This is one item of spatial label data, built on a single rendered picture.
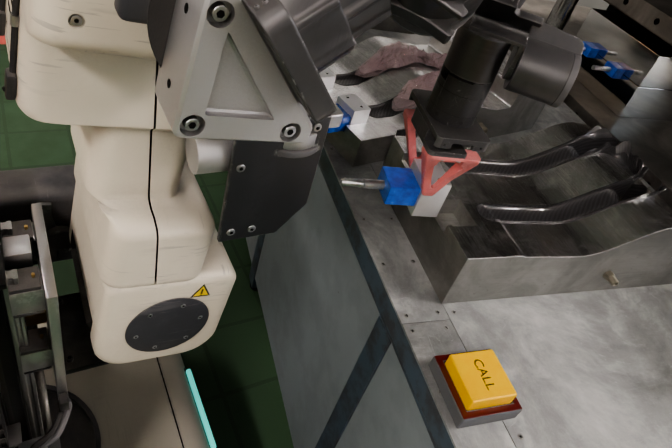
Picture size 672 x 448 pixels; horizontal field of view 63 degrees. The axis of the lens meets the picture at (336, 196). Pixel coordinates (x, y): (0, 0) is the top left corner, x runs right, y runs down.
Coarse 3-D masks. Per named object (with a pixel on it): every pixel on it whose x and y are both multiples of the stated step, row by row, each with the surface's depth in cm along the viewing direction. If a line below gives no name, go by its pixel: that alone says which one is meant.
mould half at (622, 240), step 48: (528, 144) 93; (480, 192) 80; (528, 192) 84; (576, 192) 84; (432, 240) 75; (480, 240) 71; (528, 240) 74; (576, 240) 78; (624, 240) 77; (480, 288) 74; (528, 288) 77; (576, 288) 81
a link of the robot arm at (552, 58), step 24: (504, 0) 54; (528, 24) 56; (528, 48) 55; (552, 48) 55; (576, 48) 55; (528, 72) 55; (552, 72) 54; (576, 72) 54; (528, 96) 57; (552, 96) 56
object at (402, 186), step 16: (416, 160) 69; (384, 176) 68; (400, 176) 68; (416, 176) 68; (432, 176) 67; (384, 192) 67; (400, 192) 66; (416, 192) 67; (448, 192) 67; (416, 208) 68; (432, 208) 69
